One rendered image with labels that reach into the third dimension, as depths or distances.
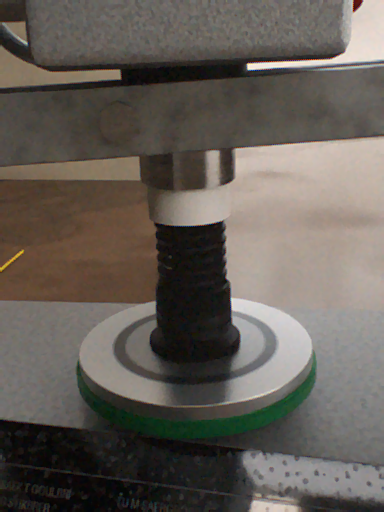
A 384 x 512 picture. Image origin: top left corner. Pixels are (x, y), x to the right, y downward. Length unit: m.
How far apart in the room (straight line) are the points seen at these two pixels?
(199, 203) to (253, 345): 0.15
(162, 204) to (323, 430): 0.24
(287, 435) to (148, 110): 0.29
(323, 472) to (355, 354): 0.18
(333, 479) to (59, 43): 0.37
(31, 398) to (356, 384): 0.31
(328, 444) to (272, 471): 0.05
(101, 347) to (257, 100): 0.26
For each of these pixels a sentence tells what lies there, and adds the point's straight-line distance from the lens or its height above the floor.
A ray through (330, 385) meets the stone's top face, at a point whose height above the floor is 0.80.
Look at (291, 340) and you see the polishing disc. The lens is 0.54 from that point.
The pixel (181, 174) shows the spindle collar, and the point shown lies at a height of 1.02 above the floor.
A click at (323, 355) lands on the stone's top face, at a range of 0.64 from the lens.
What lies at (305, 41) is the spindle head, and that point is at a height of 1.12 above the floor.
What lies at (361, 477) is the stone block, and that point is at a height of 0.80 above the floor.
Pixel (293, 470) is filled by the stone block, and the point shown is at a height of 0.79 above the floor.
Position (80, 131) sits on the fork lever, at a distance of 0.43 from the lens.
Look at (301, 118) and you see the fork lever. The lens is 0.44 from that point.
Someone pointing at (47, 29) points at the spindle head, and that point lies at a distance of 0.38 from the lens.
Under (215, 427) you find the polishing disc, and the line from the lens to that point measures 0.46.
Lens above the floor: 1.11
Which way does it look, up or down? 19 degrees down
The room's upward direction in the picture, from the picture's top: 2 degrees counter-clockwise
